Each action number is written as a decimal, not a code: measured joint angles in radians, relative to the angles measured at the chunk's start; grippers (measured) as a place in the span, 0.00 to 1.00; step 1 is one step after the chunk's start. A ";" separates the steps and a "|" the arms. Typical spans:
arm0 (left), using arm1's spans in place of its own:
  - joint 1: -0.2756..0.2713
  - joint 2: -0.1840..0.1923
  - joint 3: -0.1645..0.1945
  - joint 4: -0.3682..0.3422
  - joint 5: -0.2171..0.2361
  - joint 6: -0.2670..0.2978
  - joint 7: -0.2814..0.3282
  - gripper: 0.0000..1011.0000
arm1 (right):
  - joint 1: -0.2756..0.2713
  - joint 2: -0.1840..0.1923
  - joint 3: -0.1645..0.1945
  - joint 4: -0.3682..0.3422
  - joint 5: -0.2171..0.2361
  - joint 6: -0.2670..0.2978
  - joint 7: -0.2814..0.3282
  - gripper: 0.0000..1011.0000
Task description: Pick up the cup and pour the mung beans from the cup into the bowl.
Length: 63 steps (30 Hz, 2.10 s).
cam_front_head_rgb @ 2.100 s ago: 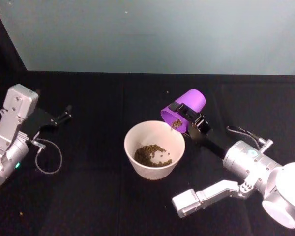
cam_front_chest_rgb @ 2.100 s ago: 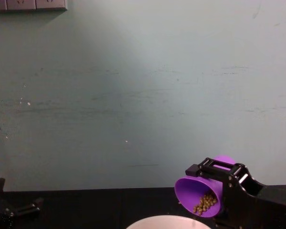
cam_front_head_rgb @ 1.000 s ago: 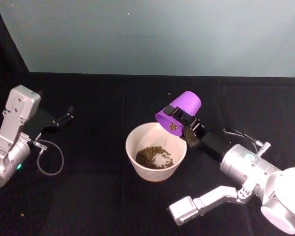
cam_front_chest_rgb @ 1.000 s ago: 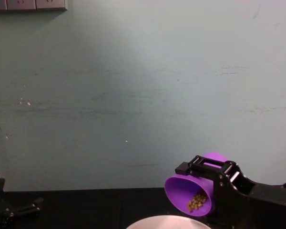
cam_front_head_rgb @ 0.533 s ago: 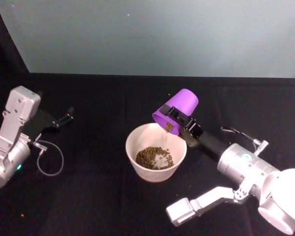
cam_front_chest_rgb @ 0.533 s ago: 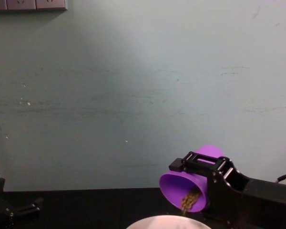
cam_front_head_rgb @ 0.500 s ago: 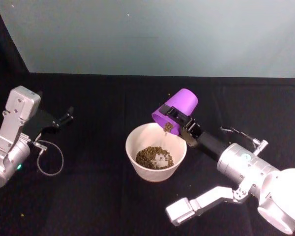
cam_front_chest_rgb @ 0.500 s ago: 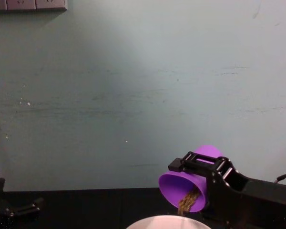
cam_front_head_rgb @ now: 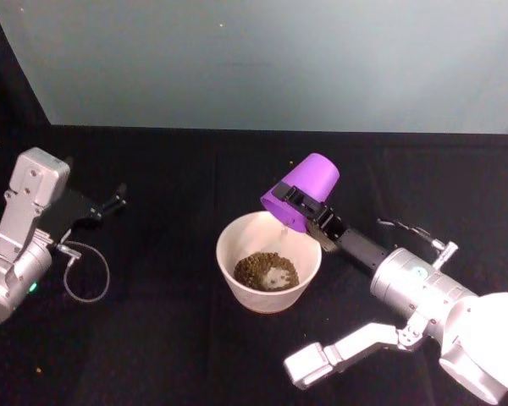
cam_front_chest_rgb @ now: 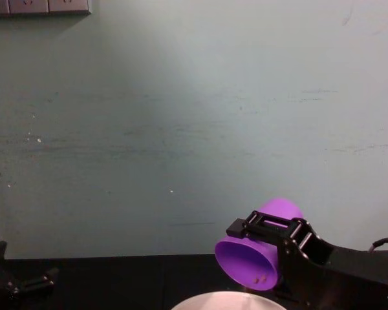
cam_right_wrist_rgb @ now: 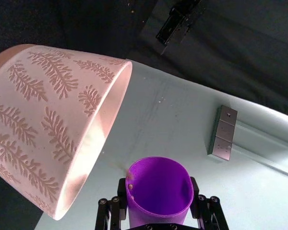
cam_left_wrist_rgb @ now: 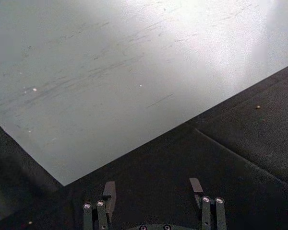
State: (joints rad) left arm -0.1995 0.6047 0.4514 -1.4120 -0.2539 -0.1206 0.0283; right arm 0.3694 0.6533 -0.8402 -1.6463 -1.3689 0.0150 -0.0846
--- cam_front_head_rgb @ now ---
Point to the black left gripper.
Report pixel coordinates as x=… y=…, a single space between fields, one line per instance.
x=70 y=213

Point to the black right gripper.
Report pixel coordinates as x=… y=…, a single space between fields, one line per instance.
x=362 y=249

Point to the purple plastic cup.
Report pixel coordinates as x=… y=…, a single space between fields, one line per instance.
x=313 y=175

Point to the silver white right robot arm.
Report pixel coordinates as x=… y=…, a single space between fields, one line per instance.
x=410 y=283

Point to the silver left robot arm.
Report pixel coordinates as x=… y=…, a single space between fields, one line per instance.
x=23 y=254

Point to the brown pellets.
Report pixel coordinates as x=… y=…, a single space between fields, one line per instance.
x=254 y=270

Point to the white round bowl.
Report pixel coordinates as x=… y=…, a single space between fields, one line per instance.
x=258 y=298

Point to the black table cloth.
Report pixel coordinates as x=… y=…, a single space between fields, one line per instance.
x=173 y=347

